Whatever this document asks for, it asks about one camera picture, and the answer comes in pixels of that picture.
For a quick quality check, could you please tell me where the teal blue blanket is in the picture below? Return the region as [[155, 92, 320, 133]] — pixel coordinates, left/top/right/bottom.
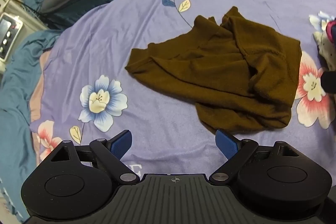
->
[[1, 30, 61, 223]]

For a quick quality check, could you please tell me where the white appliance with knobs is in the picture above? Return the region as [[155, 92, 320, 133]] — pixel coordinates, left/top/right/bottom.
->
[[0, 12, 23, 62]]

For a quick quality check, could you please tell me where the purple floral bed sheet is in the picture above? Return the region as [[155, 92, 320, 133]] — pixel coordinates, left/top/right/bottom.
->
[[30, 0, 335, 176]]

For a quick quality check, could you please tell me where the brown knit sweater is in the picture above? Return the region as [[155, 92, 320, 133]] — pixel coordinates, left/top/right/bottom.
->
[[126, 7, 302, 133]]

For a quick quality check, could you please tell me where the patterned clothes pile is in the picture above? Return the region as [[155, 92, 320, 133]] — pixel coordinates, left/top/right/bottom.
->
[[313, 20, 335, 71]]

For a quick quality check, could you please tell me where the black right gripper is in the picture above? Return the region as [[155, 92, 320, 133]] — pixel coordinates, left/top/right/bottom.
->
[[321, 71, 336, 94]]

